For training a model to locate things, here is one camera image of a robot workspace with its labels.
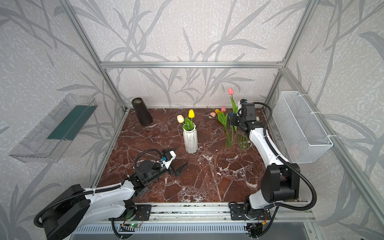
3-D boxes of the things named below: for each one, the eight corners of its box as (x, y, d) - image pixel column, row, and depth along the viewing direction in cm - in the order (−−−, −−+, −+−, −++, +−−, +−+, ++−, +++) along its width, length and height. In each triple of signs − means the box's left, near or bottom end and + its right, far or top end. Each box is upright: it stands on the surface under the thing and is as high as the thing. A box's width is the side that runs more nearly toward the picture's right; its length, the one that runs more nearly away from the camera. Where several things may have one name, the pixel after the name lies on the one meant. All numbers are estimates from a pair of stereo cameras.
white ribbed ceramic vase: (186, 154, 97) (183, 134, 78) (185, 146, 101) (182, 125, 82) (197, 153, 98) (196, 132, 79) (196, 145, 101) (195, 123, 83)
